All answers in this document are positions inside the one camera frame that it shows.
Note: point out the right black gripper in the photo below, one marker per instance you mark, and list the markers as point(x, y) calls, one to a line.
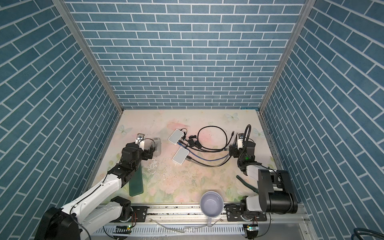
point(233, 148)

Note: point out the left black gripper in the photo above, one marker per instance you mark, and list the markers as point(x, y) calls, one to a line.
point(147, 154)

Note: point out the black power adapter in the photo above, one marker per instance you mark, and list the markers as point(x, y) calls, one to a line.
point(184, 137)
point(197, 144)

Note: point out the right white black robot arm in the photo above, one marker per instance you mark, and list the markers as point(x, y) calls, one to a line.
point(275, 191)

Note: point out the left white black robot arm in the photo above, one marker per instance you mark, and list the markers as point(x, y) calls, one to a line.
point(80, 218)

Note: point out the lavender mug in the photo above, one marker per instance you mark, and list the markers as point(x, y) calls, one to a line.
point(211, 205)

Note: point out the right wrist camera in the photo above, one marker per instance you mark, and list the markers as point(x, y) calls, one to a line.
point(240, 140)

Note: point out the green network switch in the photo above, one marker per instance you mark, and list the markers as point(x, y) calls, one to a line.
point(136, 185)

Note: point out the green handled pliers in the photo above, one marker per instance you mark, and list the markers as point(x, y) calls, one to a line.
point(245, 187)

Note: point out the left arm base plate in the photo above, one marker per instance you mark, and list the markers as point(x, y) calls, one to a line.
point(141, 213)

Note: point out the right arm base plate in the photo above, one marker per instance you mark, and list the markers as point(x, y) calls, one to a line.
point(236, 213)

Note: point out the aluminium frame rail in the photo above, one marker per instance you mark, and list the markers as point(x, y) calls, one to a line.
point(167, 220)

